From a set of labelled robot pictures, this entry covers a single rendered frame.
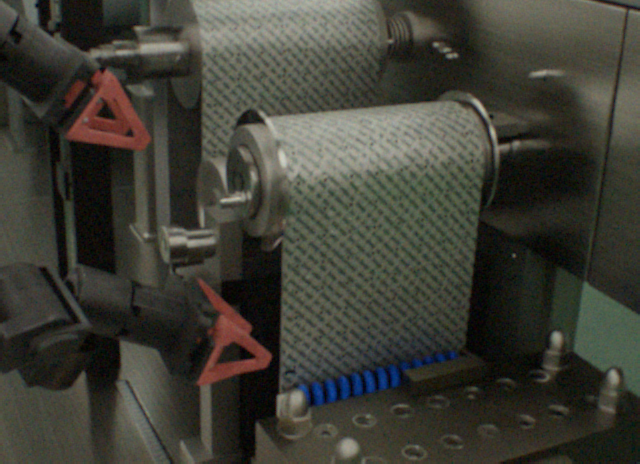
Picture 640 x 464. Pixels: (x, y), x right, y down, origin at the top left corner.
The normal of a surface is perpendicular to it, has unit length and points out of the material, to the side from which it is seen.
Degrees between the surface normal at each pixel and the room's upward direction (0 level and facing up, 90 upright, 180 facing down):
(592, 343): 0
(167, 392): 0
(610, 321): 0
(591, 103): 90
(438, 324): 90
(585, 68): 90
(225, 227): 90
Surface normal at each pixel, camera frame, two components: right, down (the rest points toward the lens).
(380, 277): 0.45, 0.35
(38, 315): 0.30, -0.63
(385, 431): 0.04, -0.93
